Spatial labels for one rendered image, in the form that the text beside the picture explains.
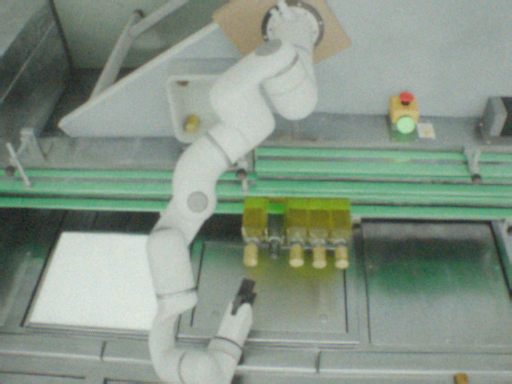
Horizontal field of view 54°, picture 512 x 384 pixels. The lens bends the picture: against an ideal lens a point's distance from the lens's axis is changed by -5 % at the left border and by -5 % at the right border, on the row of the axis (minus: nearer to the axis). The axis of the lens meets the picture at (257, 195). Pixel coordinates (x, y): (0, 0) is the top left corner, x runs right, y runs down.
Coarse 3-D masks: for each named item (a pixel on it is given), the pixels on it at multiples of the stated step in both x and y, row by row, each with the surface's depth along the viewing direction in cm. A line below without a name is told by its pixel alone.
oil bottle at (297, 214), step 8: (288, 200) 143; (296, 200) 142; (304, 200) 142; (288, 208) 141; (296, 208) 140; (304, 208) 140; (288, 216) 139; (296, 216) 138; (304, 216) 138; (288, 224) 137; (296, 224) 137; (304, 224) 137; (288, 232) 136; (296, 232) 135; (304, 232) 135; (288, 240) 137; (304, 240) 136
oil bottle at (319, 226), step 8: (312, 200) 142; (320, 200) 142; (328, 200) 142; (312, 208) 140; (320, 208) 140; (328, 208) 141; (312, 216) 139; (320, 216) 138; (328, 216) 139; (312, 224) 137; (320, 224) 137; (328, 224) 137; (312, 232) 135; (320, 232) 135; (328, 232) 135; (312, 240) 136
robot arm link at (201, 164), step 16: (192, 144) 104; (208, 144) 102; (192, 160) 100; (208, 160) 101; (224, 160) 103; (176, 176) 100; (192, 176) 99; (208, 176) 101; (176, 192) 99; (192, 192) 99; (208, 192) 100; (176, 208) 102; (192, 208) 99; (208, 208) 101
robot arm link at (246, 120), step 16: (272, 48) 99; (288, 48) 99; (240, 64) 101; (256, 64) 98; (272, 64) 98; (288, 64) 99; (224, 80) 99; (240, 80) 97; (256, 80) 97; (224, 96) 98; (240, 96) 97; (256, 96) 100; (224, 112) 100; (240, 112) 99; (256, 112) 101; (224, 128) 103; (240, 128) 102; (256, 128) 102; (272, 128) 106; (224, 144) 102; (240, 144) 103; (256, 144) 106
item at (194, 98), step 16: (192, 80) 131; (208, 80) 131; (176, 96) 139; (192, 96) 144; (208, 96) 144; (176, 112) 141; (192, 112) 148; (208, 112) 148; (176, 128) 144; (208, 128) 149
